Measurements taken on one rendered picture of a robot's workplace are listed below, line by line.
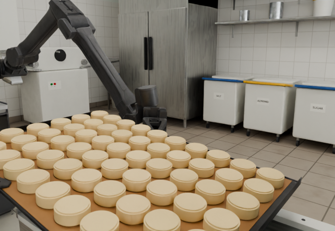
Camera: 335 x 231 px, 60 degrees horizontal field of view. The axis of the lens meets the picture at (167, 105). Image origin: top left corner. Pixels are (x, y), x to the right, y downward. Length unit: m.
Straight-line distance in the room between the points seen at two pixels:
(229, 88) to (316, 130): 1.20
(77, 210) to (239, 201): 0.24
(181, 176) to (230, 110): 3.63
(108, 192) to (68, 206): 0.06
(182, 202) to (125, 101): 0.56
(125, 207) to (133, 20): 4.47
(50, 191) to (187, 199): 0.21
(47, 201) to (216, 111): 3.85
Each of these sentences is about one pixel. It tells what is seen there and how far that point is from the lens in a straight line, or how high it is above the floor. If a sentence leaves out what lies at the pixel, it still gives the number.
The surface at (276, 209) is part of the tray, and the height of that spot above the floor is 0.96.
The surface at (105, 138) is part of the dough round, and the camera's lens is 0.67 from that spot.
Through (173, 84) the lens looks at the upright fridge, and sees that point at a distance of 4.29.
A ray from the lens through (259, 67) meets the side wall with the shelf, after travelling 4.59.
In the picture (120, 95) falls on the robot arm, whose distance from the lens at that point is 0.96.
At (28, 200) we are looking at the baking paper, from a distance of 0.51.
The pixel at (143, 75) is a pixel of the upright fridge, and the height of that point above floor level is 0.75.
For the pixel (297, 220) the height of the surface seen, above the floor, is 0.90.
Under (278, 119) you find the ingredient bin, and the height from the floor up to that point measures 0.32.
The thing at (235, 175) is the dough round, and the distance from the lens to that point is 0.55.
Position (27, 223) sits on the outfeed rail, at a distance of 0.61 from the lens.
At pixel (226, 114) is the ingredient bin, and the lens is 4.17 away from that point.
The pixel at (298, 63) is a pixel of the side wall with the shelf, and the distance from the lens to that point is 4.41.
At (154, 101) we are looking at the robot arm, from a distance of 0.90.
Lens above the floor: 1.20
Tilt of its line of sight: 11 degrees down
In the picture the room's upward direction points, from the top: straight up
